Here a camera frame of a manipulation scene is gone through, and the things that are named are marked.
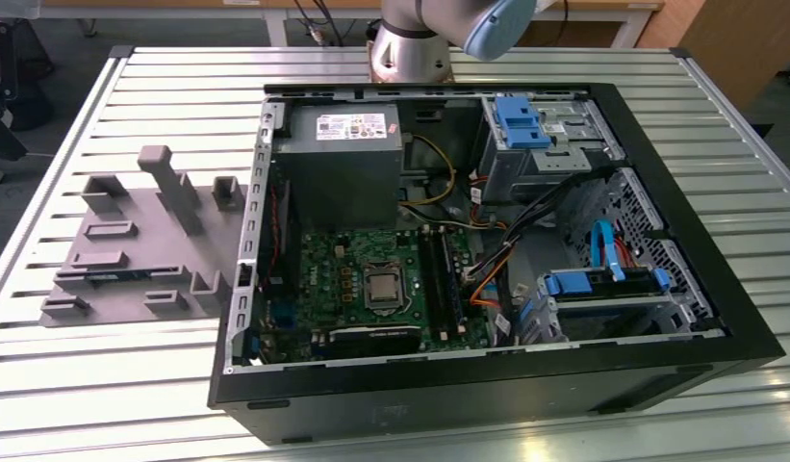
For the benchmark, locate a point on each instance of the blue RAM stick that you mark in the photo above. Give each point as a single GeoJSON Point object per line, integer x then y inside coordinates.
{"type": "Point", "coordinates": [118, 277]}

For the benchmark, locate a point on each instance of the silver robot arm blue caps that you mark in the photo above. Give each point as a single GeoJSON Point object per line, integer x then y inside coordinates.
{"type": "Point", "coordinates": [408, 43]}

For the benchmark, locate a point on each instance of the black RAM slot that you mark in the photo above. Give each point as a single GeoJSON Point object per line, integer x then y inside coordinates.
{"type": "Point", "coordinates": [426, 279]}

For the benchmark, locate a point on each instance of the black mesh waste bin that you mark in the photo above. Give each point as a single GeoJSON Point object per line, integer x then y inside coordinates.
{"type": "Point", "coordinates": [42, 72]}

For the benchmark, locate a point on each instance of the grey parts rack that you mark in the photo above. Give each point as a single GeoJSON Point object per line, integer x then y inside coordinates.
{"type": "Point", "coordinates": [145, 240]}

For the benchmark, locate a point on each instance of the white-legged wooden desk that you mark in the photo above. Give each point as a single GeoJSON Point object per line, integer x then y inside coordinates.
{"type": "Point", "coordinates": [276, 26]}

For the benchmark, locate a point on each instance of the grey power supply unit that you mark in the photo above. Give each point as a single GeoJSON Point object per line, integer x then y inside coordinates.
{"type": "Point", "coordinates": [344, 183]}

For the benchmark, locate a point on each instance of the green motherboard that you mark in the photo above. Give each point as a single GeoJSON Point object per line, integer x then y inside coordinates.
{"type": "Point", "coordinates": [324, 250]}

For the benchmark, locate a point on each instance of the silver CPU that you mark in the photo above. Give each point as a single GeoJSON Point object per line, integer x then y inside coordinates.
{"type": "Point", "coordinates": [382, 288]}

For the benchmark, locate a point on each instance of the black graphics card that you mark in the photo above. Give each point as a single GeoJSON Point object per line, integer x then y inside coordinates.
{"type": "Point", "coordinates": [369, 339]}

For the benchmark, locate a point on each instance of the blue plastic drive latch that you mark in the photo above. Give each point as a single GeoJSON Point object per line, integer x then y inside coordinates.
{"type": "Point", "coordinates": [520, 120]}

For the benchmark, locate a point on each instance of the silver optical drive cage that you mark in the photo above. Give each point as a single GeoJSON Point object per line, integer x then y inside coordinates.
{"type": "Point", "coordinates": [561, 161]}

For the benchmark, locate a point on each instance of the black PC case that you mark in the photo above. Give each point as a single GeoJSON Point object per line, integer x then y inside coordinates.
{"type": "Point", "coordinates": [433, 409]}

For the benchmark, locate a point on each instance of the hard disk in blue carrier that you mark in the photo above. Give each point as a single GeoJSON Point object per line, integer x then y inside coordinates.
{"type": "Point", "coordinates": [572, 283]}

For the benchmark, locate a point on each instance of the silver disk bay cage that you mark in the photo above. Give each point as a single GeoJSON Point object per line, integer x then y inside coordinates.
{"type": "Point", "coordinates": [613, 301]}

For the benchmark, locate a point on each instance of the brown wooden cabinet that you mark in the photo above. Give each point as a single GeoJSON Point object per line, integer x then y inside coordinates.
{"type": "Point", "coordinates": [741, 38]}

